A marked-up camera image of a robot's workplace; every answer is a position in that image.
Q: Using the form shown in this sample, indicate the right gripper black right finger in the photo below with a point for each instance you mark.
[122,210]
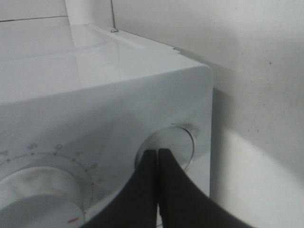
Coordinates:
[183,204]

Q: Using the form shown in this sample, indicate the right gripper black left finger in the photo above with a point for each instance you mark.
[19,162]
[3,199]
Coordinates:
[136,204]

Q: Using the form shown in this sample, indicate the white timer knob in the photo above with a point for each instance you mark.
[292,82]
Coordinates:
[41,197]

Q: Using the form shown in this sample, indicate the round white door button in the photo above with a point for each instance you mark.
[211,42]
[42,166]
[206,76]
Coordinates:
[175,138]

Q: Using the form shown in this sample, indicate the white microwave oven body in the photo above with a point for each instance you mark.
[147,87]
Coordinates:
[82,99]

